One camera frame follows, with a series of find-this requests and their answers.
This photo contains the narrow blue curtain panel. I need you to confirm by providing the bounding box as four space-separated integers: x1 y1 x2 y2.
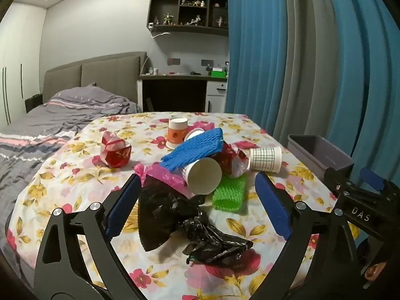
225 0 294 138

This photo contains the row of small figurines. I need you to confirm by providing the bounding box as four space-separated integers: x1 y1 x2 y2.
153 0 227 27

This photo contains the black nightstand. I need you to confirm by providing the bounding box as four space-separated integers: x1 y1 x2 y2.
25 94 43 114

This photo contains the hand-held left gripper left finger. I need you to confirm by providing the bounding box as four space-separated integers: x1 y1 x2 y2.
34 173 143 300

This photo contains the small white paper cup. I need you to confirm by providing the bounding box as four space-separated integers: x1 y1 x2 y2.
184 127 205 143

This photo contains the person's right hand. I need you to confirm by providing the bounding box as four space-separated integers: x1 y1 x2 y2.
364 262 390 281

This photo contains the grey padded headboard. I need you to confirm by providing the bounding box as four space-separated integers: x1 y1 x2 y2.
42 51 147 104

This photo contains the red silver foil wrapper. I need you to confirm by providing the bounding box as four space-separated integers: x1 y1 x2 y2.
215 142 252 178

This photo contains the grid patterned paper cup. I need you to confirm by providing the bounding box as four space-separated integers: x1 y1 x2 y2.
249 146 283 174

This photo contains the large white paper cup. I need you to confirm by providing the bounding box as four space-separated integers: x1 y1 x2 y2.
182 157 223 196

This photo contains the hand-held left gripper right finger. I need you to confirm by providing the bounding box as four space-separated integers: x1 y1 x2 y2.
250 171 365 300

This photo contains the dark wall shelf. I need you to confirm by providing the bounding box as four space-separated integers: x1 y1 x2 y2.
147 0 230 36

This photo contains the grey curtain panel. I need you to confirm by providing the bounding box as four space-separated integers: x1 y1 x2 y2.
275 0 351 151

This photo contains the pink plastic bag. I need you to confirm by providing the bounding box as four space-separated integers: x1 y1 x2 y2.
134 162 188 191

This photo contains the black plastic bag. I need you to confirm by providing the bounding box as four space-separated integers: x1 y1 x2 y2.
137 175 254 268

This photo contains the blue foam net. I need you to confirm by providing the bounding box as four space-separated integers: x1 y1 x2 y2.
160 127 224 172

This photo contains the orange paper cup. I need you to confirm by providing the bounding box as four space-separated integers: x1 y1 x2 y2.
165 118 189 149

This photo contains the green foam net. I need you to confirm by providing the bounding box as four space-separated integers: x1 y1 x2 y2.
212 173 249 211

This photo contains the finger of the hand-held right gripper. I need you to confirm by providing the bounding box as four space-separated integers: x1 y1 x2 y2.
359 167 386 193
324 166 355 196

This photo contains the white drawer cabinet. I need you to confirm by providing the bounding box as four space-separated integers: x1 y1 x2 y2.
205 81 228 113

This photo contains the white wardrobe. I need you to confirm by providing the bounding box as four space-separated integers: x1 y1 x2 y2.
0 6 47 129

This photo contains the dark top desk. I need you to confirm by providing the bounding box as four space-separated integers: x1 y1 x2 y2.
137 73 228 113

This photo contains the purple plastic bin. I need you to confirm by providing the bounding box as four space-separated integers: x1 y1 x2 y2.
287 134 355 179

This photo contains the wide blue curtain panel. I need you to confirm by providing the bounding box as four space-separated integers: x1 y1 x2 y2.
325 0 400 188

